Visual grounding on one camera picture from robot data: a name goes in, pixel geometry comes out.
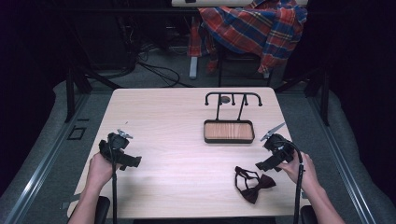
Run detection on red blue plaid shirt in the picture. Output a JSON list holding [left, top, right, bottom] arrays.
[[187, 0, 309, 76]]

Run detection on black chair frame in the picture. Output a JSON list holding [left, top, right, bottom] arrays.
[[217, 46, 273, 89]]

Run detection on black floor cables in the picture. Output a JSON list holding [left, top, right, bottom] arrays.
[[135, 46, 194, 89]]

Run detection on dark maroon bow tie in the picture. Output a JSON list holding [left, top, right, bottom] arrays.
[[233, 165, 277, 205]]

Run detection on metal floor rail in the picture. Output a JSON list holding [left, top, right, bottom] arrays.
[[306, 92, 378, 224], [2, 92, 92, 224]]

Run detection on black rack with wooden tray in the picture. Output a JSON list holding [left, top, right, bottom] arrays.
[[203, 91, 263, 145]]

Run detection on black metal stand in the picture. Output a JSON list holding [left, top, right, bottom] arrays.
[[64, 65, 123, 124], [275, 68, 332, 127]]

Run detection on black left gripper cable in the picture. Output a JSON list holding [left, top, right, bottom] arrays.
[[106, 133, 119, 224]]

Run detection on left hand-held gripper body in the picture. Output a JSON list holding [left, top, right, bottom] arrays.
[[98, 128, 134, 165]]

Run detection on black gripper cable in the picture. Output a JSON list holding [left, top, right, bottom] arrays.
[[106, 133, 119, 224], [276, 140, 304, 224]]

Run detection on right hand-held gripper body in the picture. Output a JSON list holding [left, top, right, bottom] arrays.
[[260, 121, 296, 165]]

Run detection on white table leg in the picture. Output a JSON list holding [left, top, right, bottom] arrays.
[[189, 55, 200, 80]]

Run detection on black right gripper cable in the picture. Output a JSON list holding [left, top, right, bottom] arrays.
[[276, 140, 304, 224]]

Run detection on person's left hand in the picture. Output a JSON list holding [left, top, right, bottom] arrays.
[[86, 151, 123, 189]]

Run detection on person's right hand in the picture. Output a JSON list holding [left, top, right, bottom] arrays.
[[276, 150, 320, 193]]

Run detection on black chair armrest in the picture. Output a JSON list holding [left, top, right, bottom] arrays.
[[92, 195, 112, 224], [299, 204, 319, 224]]

